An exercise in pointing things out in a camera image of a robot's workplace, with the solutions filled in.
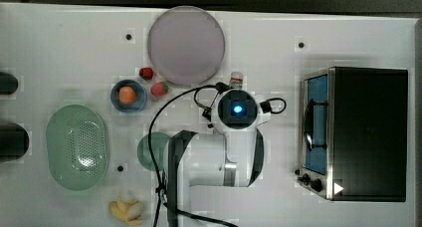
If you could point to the red ketchup bottle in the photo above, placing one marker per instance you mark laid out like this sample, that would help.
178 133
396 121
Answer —
236 80

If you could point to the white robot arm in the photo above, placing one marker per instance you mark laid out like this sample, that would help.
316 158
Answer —
231 156

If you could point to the green oval strainer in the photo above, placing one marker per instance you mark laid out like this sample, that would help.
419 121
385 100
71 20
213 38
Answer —
77 146

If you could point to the pink green strawberry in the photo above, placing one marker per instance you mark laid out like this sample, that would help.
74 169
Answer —
159 89

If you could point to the green mug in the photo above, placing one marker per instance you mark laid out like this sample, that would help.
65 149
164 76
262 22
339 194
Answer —
150 150

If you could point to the lilac round plate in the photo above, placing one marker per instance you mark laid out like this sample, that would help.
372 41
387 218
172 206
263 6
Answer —
186 45

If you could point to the blue bowl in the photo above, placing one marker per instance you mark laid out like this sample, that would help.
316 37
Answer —
139 98

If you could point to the dark red strawberry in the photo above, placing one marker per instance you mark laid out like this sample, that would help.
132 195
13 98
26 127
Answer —
146 73

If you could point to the orange fruit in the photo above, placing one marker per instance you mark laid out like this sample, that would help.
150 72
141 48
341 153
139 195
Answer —
127 95

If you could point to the silver toaster oven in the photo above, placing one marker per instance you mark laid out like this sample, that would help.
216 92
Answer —
354 134

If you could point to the lower black cylinder post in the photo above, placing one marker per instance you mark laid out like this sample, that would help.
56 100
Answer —
14 141

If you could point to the black cylinder post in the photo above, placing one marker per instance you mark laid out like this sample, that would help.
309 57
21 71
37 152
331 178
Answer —
14 141
8 84

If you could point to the upper black cylinder post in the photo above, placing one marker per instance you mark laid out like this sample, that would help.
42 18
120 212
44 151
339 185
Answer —
8 84

